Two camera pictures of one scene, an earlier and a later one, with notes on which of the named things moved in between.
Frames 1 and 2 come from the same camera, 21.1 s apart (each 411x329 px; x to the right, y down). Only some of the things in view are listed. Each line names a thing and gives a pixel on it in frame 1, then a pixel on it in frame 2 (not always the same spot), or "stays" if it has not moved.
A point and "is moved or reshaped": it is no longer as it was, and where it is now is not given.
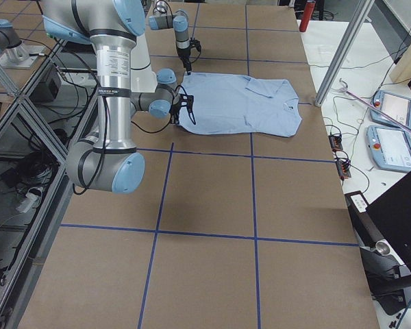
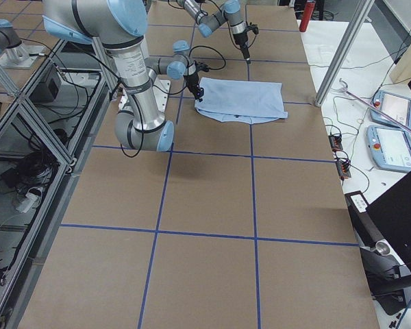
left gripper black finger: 187,64 → 246,55
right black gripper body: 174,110 → 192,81
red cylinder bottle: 308,10 stays
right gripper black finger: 175,118 → 198,92
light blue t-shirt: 232,104 is moved or reshaped
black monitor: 399,214 stays
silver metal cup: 382,248 stays
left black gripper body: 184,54 → 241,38
